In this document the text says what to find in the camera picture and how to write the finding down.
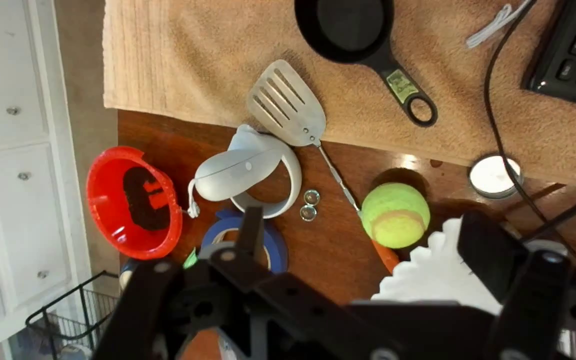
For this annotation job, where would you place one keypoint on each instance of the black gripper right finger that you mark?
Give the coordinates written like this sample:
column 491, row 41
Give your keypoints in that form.
column 491, row 250

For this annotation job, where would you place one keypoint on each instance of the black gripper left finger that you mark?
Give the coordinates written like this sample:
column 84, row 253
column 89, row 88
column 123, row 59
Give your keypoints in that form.
column 251, row 230

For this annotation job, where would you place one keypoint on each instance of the yellow-green tennis ball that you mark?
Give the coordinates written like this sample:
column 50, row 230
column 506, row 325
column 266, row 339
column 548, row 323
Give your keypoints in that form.
column 394, row 214

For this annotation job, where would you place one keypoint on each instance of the blue masking tape roll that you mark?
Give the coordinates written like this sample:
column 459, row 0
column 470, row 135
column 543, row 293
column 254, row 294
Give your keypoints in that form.
column 277, row 242

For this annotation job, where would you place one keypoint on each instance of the green paper sheet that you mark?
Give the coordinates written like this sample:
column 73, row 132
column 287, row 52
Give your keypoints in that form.
column 191, row 258

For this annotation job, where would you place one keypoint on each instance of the small white round lid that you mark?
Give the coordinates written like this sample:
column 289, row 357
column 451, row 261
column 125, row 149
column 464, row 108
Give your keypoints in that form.
column 491, row 177

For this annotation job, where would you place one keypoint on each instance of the red plastic bowl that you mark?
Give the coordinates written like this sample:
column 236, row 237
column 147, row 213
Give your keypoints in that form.
column 135, row 202

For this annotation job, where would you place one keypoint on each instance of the tan terry towel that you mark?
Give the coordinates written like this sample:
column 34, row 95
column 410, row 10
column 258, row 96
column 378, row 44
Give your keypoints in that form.
column 201, row 61

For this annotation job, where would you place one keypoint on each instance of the black computer keyboard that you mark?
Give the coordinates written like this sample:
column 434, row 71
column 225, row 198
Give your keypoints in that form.
column 574, row 52

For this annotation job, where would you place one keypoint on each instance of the small black pan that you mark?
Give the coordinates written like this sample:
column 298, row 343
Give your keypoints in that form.
column 348, row 27

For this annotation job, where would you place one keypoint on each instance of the white drawer cabinet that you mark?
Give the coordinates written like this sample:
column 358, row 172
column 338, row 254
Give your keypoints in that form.
column 8, row 167

